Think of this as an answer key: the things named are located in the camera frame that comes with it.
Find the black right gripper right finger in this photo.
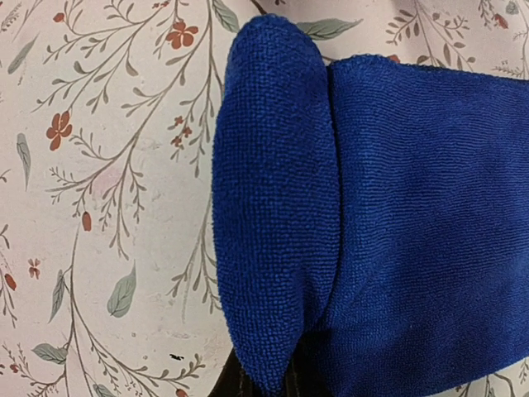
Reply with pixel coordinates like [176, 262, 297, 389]
[282, 332, 333, 397]

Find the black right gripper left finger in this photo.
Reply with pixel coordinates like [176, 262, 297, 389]
[208, 351, 263, 397]

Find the blue towel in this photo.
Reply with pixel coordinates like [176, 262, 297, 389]
[212, 15, 528, 396]

